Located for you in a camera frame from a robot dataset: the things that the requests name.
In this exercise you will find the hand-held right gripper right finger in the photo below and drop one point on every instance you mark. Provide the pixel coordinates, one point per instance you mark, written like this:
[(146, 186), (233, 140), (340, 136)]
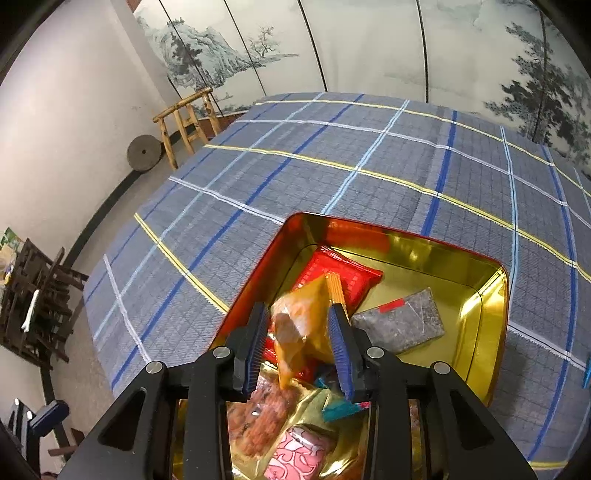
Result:
[(341, 350)]

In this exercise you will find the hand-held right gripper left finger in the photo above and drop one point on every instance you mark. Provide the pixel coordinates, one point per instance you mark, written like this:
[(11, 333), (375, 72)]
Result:
[(256, 350)]

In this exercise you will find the large clear packet orange snacks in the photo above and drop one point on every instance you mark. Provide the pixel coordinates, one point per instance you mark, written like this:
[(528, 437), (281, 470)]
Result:
[(263, 415)]

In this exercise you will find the blue padded seat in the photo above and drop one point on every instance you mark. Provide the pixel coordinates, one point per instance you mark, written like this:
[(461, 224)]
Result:
[(48, 415)]

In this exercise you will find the black sesame snack packet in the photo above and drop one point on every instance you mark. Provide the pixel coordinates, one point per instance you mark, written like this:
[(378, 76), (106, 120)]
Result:
[(401, 323)]

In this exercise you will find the light wooden stand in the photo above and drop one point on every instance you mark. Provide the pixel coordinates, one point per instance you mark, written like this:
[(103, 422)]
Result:
[(182, 104)]

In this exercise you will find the blue candy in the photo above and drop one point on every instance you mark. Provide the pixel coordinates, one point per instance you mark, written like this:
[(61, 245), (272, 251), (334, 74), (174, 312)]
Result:
[(341, 410)]

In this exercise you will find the round grey millstone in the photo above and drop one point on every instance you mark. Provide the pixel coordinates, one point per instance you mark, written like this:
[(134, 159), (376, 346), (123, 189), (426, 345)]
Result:
[(144, 153)]

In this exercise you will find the dark wooden side rack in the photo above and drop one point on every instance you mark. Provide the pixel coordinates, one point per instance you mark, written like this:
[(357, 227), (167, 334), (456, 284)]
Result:
[(37, 300)]

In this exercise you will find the pink candy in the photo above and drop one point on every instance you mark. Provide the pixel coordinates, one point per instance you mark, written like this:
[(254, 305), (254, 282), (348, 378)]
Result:
[(295, 454)]

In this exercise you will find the red snack packet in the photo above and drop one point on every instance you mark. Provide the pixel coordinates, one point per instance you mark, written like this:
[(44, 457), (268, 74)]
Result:
[(341, 272)]

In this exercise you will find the painted landscape folding screen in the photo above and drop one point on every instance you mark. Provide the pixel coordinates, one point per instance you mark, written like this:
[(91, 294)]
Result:
[(369, 46)]

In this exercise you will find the orange snack packet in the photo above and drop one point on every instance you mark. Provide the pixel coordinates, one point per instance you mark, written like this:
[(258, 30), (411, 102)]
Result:
[(300, 323)]

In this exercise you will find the gold-lined tin box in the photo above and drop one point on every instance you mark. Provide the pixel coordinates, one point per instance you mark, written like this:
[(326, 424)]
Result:
[(443, 263)]

